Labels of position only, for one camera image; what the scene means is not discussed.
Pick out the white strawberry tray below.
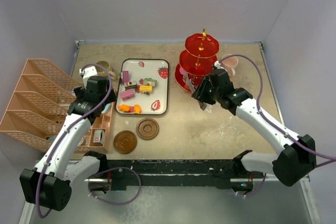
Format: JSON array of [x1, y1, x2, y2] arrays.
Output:
[[115, 58, 169, 115]]

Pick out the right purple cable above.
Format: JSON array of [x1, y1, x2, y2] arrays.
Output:
[[217, 54, 336, 197]]

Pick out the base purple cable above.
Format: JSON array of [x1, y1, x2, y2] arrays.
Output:
[[88, 166, 143, 206]]

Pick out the pink desk organizer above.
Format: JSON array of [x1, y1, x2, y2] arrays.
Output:
[[0, 58, 117, 154]]

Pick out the black base frame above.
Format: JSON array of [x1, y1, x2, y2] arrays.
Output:
[[86, 152, 266, 192]]

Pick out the orange fish cake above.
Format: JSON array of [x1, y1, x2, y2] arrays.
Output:
[[130, 104, 142, 114], [118, 104, 131, 113]]

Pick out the small grey box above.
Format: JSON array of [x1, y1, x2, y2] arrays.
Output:
[[92, 130, 105, 145]]

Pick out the brown wooden coaster right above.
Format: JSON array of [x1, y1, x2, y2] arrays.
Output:
[[136, 118, 160, 140]]

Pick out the salmon pink cake slice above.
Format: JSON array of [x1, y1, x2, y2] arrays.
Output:
[[180, 71, 188, 83]]

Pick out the chocolate cake slice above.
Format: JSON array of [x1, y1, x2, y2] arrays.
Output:
[[124, 80, 138, 90]]

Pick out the green cake slice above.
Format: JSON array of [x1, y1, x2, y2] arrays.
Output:
[[143, 78, 157, 87]]

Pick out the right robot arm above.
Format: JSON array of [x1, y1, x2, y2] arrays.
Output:
[[192, 61, 317, 187]]

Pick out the red three-tier cake stand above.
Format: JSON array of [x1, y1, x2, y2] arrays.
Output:
[[175, 28, 219, 91]]

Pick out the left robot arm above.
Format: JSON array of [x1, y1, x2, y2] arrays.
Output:
[[19, 63, 117, 211]]

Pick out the brown wooden coaster left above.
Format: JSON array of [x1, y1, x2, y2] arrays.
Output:
[[113, 131, 138, 154]]

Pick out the beige ceramic mug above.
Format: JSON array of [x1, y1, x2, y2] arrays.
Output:
[[95, 61, 117, 80]]

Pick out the purple cake slice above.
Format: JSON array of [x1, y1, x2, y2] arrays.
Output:
[[120, 70, 129, 84]]

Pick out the orange fish cake right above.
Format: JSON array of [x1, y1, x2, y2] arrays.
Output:
[[130, 104, 142, 114]]

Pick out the orange fish cake left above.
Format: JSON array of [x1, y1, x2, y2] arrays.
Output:
[[118, 104, 131, 113]]

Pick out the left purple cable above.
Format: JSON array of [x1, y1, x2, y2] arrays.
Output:
[[35, 63, 113, 219]]

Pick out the metal tongs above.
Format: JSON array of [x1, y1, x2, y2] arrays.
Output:
[[186, 77, 207, 111]]

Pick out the brown wooden coaster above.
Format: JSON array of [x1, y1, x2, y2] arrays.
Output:
[[113, 131, 138, 154], [136, 118, 160, 140]]

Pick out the pink mug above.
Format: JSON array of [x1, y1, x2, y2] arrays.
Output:
[[220, 54, 238, 77]]

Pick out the yellow cake slice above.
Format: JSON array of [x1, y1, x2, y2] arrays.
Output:
[[138, 85, 153, 95]]

